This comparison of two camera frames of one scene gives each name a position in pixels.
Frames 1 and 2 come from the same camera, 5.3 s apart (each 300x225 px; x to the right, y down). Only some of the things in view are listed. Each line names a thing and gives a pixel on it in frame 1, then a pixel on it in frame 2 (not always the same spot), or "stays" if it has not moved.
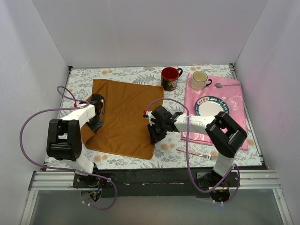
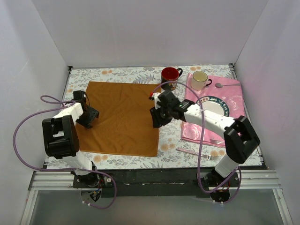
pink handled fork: x=209 y=157 stays
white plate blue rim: x=210 y=105 stays
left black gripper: x=95 y=124 -> x=89 y=116
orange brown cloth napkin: x=125 y=129 stays
